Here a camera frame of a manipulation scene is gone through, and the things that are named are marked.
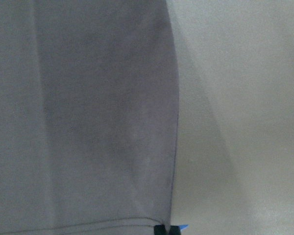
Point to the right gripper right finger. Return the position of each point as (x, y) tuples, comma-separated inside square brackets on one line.
[(174, 230)]

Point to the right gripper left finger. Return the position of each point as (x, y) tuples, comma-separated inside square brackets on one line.
[(160, 230)]

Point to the dark brown t-shirt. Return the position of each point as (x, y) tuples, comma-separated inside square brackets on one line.
[(88, 117)]

